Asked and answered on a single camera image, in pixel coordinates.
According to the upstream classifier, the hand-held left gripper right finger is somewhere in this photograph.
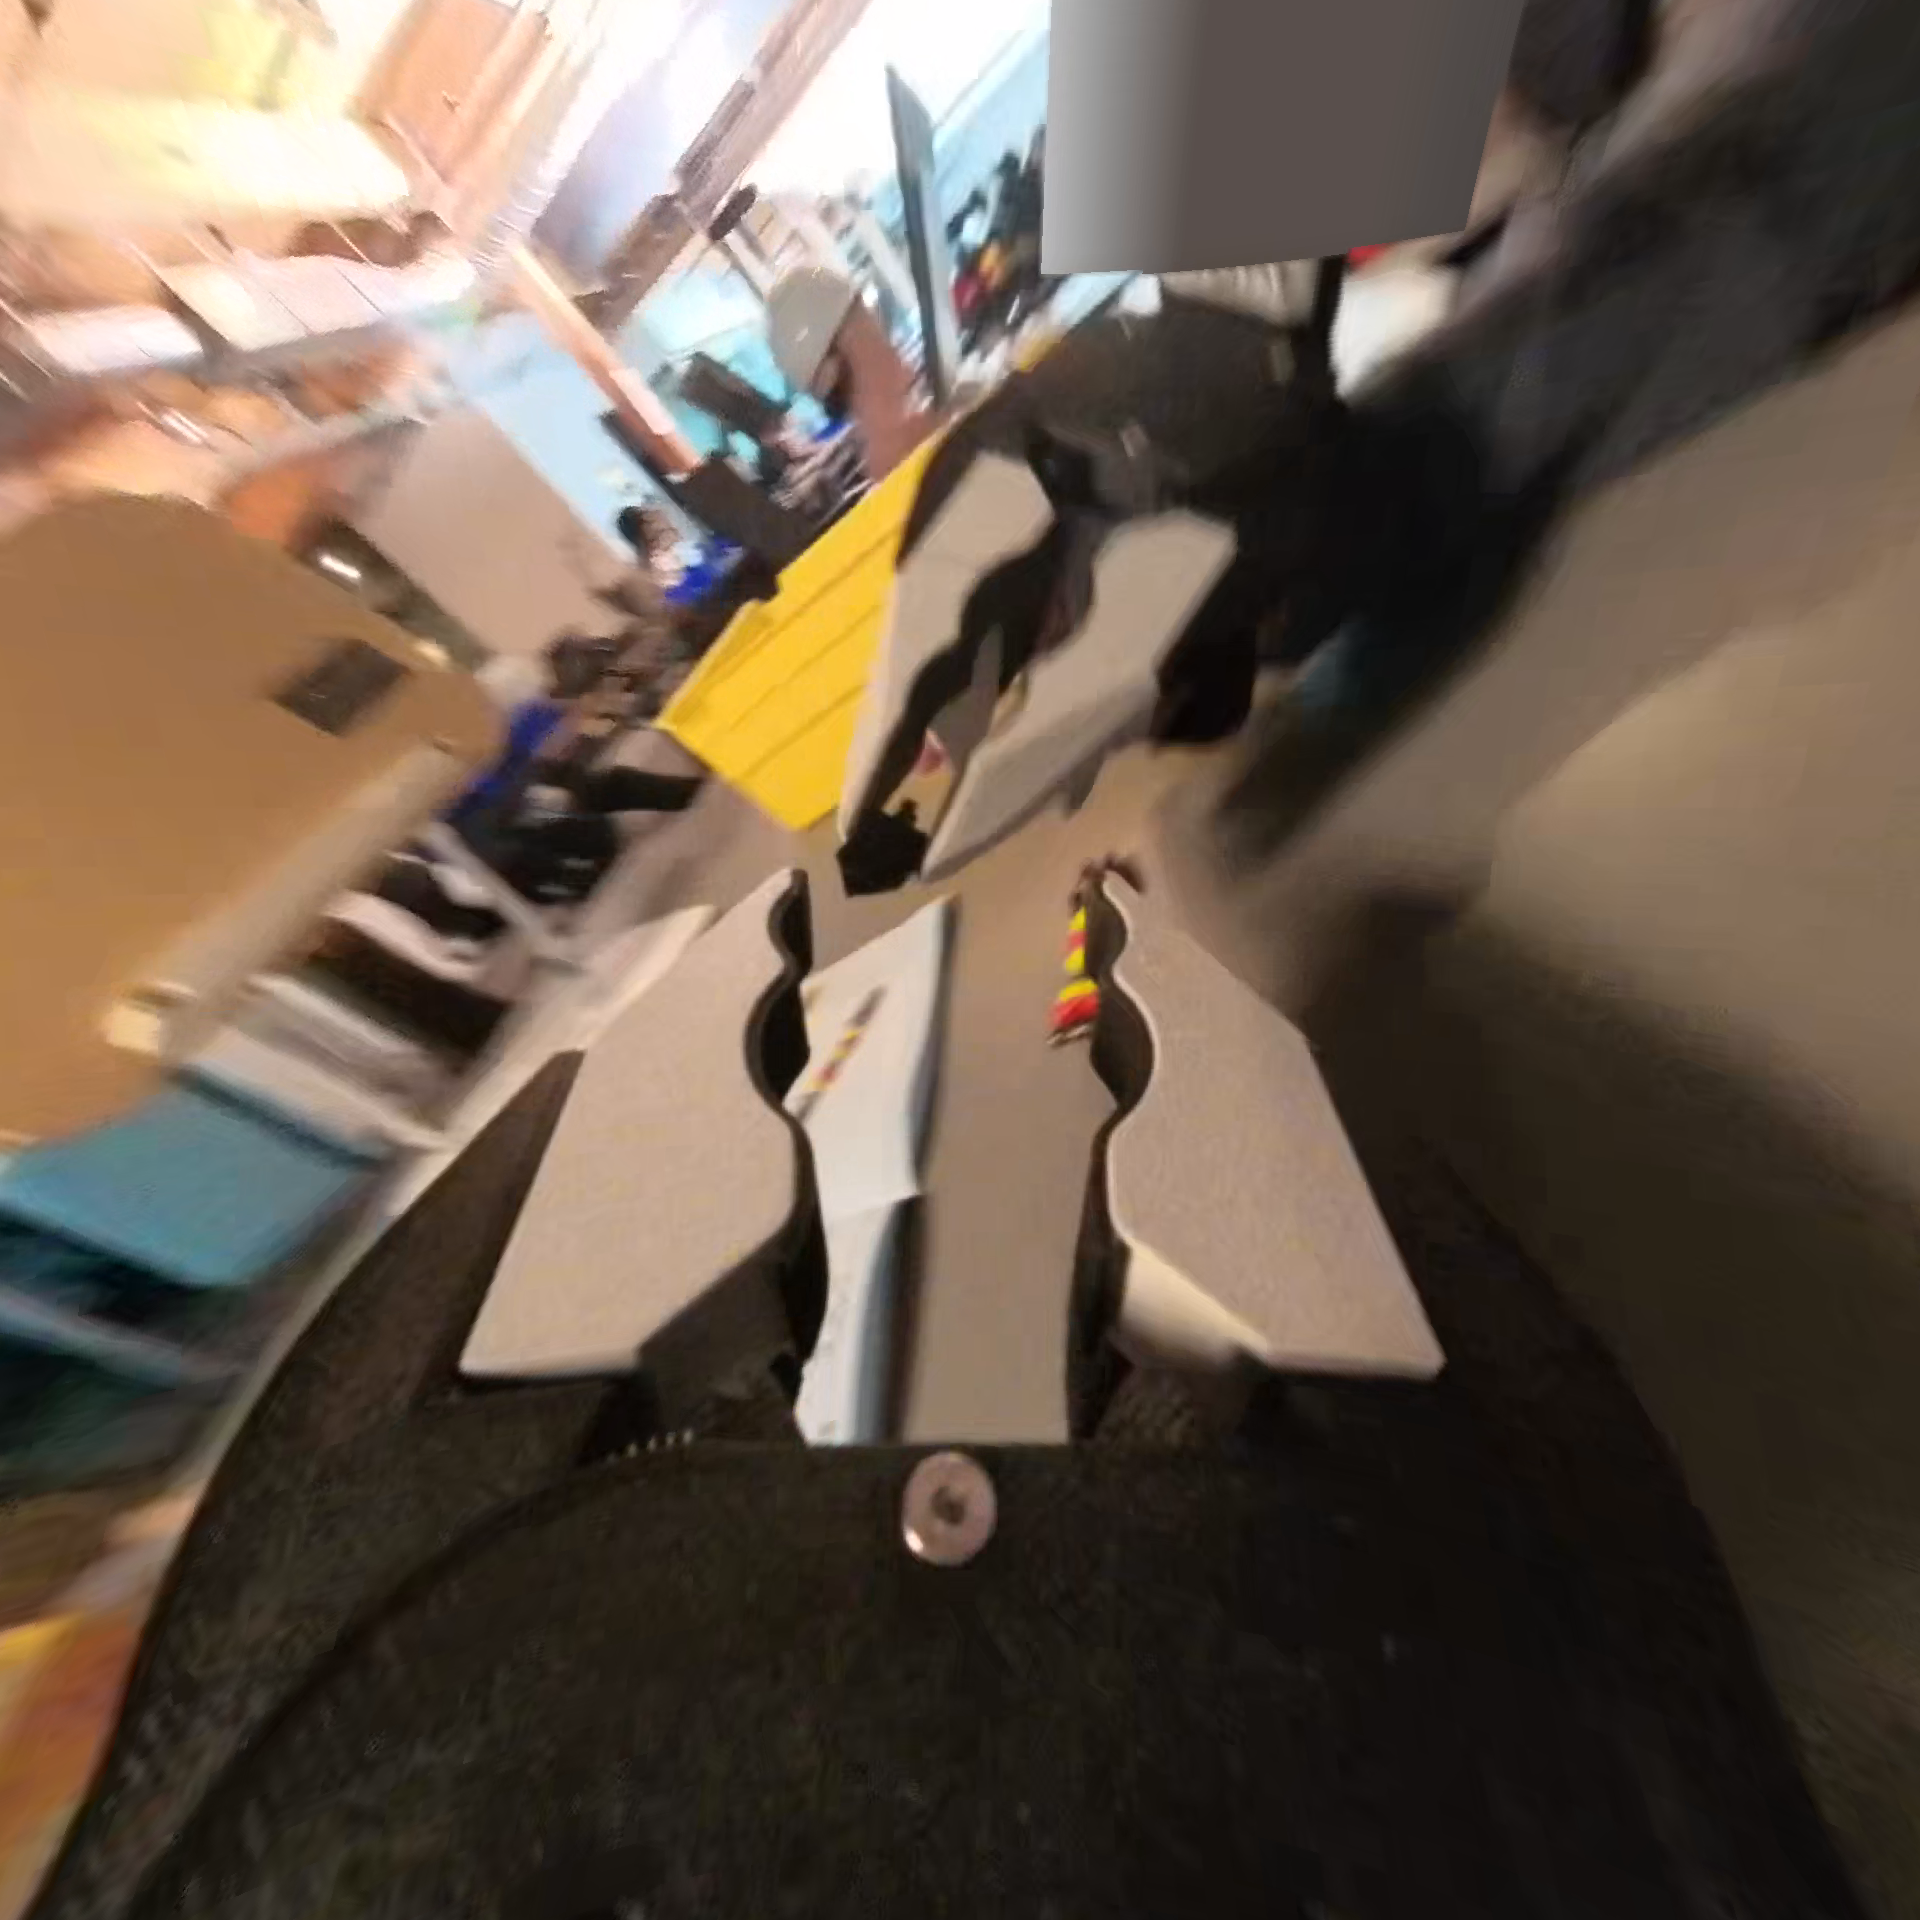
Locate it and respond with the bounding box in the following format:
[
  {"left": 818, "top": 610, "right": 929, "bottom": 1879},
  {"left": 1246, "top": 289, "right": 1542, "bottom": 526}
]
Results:
[{"left": 1086, "top": 873, "right": 1450, "bottom": 1382}]

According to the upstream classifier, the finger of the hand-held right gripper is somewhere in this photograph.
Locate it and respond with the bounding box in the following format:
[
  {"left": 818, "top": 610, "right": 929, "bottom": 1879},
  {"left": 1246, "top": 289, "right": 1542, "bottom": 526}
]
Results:
[
  {"left": 837, "top": 450, "right": 1064, "bottom": 850},
  {"left": 918, "top": 516, "right": 1244, "bottom": 888}
]

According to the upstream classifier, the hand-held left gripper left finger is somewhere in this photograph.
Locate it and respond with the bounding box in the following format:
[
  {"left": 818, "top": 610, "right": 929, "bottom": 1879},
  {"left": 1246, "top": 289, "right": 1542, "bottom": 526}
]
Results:
[{"left": 456, "top": 866, "right": 831, "bottom": 1382}]

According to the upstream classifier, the small black lego piece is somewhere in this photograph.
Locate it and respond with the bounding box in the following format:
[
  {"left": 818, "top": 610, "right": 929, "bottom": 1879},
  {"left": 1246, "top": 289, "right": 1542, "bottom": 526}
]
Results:
[{"left": 835, "top": 801, "right": 932, "bottom": 902}]

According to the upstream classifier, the red yellow black lego assembly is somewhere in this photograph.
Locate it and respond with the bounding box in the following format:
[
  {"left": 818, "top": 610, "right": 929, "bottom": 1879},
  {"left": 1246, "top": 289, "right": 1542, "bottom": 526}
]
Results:
[{"left": 1046, "top": 852, "right": 1147, "bottom": 1048}]

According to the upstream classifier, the person's right forearm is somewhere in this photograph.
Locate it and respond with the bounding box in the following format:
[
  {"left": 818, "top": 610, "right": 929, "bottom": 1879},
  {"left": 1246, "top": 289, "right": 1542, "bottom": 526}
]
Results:
[{"left": 1335, "top": 0, "right": 1920, "bottom": 511}]

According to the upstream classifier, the open lego instruction booklet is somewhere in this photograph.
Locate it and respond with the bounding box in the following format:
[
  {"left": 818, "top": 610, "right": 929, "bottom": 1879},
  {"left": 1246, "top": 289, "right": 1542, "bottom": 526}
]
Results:
[{"left": 786, "top": 896, "right": 967, "bottom": 1450}]

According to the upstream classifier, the yellow box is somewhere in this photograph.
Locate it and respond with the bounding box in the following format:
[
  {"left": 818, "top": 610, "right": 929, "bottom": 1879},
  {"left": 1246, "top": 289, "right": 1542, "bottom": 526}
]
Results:
[{"left": 654, "top": 434, "right": 950, "bottom": 830}]

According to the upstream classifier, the dark monitor panel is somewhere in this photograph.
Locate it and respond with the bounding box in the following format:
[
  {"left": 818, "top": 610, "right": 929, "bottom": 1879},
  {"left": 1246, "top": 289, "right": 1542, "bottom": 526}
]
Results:
[{"left": 883, "top": 65, "right": 967, "bottom": 409}]

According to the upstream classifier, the teal box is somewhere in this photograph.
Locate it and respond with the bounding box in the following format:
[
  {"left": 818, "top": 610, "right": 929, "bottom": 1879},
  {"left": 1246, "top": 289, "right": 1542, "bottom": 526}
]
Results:
[{"left": 0, "top": 1076, "right": 401, "bottom": 1309}]

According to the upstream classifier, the brown cardboard box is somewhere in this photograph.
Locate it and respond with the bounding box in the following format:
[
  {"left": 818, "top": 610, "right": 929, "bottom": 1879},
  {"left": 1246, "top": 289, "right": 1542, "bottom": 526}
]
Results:
[{"left": 0, "top": 492, "right": 505, "bottom": 1146}]

